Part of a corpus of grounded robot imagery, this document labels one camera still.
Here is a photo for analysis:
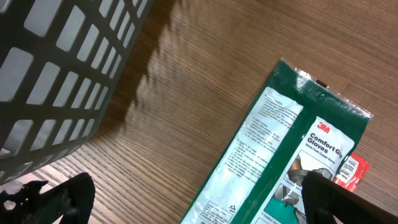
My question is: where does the red stick packet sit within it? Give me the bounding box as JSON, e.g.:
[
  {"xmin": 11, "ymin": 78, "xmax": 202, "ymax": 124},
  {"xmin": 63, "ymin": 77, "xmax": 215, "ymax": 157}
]
[{"xmin": 334, "ymin": 153, "xmax": 371, "ymax": 192}]

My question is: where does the grey plastic mesh basket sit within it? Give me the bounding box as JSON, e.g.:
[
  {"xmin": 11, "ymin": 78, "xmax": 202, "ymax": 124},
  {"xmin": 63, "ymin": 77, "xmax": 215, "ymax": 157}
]
[{"xmin": 1, "ymin": 0, "xmax": 152, "ymax": 184}]

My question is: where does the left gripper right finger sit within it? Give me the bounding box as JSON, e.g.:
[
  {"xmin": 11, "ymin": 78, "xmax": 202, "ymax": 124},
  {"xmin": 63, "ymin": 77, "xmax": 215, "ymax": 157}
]
[{"xmin": 302, "ymin": 171, "xmax": 397, "ymax": 224}]

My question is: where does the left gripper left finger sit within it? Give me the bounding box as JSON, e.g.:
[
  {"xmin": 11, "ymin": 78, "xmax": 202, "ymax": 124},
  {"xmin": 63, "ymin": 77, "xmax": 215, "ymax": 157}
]
[{"xmin": 1, "ymin": 172, "xmax": 96, "ymax": 223}]

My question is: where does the green sponge package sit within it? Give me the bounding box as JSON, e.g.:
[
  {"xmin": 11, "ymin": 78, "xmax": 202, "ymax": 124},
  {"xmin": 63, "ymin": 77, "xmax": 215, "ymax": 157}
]
[{"xmin": 182, "ymin": 60, "xmax": 373, "ymax": 224}]

